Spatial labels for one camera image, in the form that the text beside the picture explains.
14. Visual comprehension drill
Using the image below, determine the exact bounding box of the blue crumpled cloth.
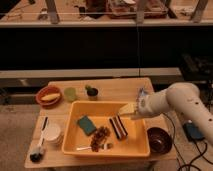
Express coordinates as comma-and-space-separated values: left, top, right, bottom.
138, 88, 148, 97

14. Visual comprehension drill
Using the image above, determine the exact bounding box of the silver fork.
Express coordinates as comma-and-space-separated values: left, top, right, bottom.
76, 143, 113, 151

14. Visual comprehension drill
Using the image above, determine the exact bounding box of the green cup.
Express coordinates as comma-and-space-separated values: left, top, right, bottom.
64, 87, 77, 102

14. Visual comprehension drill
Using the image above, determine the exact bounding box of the blue box on floor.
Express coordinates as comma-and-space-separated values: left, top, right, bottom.
183, 123, 210, 141

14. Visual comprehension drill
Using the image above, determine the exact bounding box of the striped brown block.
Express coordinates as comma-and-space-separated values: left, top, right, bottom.
109, 116, 128, 140

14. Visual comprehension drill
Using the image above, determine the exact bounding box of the yellow corn cob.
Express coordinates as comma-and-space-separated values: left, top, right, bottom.
41, 93, 60, 101

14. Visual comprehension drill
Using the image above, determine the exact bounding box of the bunch of dark grapes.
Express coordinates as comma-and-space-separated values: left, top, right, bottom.
90, 126, 111, 152

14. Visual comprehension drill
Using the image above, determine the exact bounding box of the white bowl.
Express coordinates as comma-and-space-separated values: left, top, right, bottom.
44, 123, 62, 145

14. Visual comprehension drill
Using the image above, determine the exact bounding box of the wooden table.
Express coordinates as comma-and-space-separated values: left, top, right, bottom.
24, 77, 177, 169

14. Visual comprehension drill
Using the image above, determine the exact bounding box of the orange bowl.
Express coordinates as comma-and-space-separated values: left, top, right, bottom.
36, 86, 61, 106

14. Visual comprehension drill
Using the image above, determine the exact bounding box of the black cable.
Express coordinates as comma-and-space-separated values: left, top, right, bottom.
163, 113, 213, 171

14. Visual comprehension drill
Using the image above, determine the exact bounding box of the black dish brush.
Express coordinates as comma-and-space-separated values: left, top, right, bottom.
30, 118, 48, 163

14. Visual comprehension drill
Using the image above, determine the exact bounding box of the dark purple bowl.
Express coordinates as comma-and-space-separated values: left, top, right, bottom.
147, 127, 172, 154

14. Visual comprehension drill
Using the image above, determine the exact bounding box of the green sponge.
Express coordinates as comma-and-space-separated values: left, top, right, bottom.
77, 116, 96, 136

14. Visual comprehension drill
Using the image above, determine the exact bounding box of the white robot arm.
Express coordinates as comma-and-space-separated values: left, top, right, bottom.
118, 82, 213, 146

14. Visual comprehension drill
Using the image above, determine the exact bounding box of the small potted cactus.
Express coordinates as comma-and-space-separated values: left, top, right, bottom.
85, 85, 98, 101

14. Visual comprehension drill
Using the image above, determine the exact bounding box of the yellow plastic tub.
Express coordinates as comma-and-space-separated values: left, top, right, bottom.
62, 101, 150, 157

